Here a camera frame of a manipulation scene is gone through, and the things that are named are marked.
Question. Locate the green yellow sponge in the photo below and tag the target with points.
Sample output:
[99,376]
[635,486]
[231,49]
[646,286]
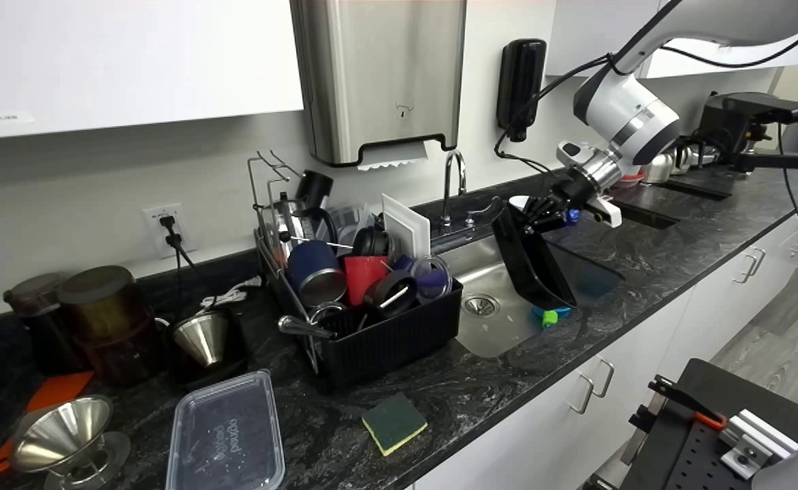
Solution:
[397,423]

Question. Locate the steel sink drain strainer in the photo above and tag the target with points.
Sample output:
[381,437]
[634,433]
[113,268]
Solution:
[480,302]

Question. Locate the black cup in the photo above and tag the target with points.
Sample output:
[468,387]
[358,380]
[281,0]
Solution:
[373,240]

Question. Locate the black camera on stand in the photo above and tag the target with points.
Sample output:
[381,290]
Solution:
[742,117]

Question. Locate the small blue bowl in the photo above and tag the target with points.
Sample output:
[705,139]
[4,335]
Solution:
[562,315]

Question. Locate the clear plastic container lid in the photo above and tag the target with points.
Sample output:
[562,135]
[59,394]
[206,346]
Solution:
[224,437]

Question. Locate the small dark canister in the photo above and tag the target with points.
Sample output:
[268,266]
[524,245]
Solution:
[40,317]

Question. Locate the black round mug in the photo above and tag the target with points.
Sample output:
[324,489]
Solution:
[394,290]

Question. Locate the stainless steel sink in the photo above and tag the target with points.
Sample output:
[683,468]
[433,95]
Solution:
[498,327]

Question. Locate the white plastic container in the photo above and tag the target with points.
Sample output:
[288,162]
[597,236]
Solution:
[407,227]

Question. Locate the black wall soap dispenser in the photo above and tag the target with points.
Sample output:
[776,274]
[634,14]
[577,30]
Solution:
[521,85]

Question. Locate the small steel pot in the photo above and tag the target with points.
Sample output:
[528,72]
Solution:
[202,335]

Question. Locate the steel kettle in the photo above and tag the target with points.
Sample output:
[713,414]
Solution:
[661,169]

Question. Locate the white bowl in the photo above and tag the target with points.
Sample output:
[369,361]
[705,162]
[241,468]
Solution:
[520,202]

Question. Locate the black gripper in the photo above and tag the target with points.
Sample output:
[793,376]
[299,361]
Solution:
[567,199]

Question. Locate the white wall outlet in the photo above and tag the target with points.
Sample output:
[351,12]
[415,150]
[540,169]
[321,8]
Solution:
[157,221]

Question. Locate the black robot stand platform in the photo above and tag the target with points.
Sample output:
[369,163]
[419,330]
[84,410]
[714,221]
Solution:
[679,463]

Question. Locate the chrome gooseneck faucet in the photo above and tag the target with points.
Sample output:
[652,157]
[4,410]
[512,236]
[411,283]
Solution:
[449,192]

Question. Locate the steel ladle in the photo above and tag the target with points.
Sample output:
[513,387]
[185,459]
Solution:
[307,327]

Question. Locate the red cup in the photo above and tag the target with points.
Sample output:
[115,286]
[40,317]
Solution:
[366,275]

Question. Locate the white base cabinet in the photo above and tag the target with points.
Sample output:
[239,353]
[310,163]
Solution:
[652,335]

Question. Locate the large dark brown canister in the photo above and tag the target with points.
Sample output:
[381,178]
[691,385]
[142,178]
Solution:
[102,315]

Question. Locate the stainless paper towel dispenser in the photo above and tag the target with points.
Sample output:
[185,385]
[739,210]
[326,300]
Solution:
[381,72]

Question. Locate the steel funnel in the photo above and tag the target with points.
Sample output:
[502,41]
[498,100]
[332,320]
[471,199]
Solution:
[59,430]

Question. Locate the aluminium extrusion bracket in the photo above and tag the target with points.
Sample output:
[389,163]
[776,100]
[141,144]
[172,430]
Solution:
[762,438]

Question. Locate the black flat tray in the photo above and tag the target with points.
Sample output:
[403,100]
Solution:
[702,187]

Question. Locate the black dish rack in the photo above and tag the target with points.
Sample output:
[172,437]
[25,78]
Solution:
[400,345]

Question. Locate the black flat mat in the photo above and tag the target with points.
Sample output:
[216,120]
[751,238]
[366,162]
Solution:
[646,215]

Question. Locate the clear bluish plastic cup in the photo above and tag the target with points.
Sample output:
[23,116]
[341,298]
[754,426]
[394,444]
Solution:
[433,275]

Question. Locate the small green toy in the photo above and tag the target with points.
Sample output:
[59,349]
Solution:
[551,320]

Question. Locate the blue metal mug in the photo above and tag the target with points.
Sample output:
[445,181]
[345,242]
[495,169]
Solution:
[317,274]

